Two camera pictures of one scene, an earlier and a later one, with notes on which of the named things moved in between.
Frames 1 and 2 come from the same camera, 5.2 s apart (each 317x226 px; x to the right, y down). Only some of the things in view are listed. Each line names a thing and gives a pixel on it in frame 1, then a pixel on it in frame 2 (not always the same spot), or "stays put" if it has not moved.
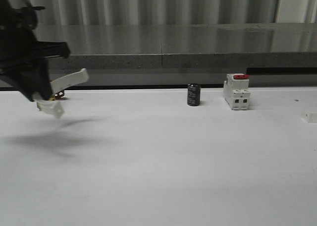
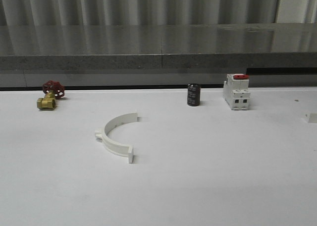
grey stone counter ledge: x=183 y=45 stays put
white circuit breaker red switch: x=236 y=91 stays put
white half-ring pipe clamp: x=57 y=108 → x=113 y=146
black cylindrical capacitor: x=193 y=94 stays put
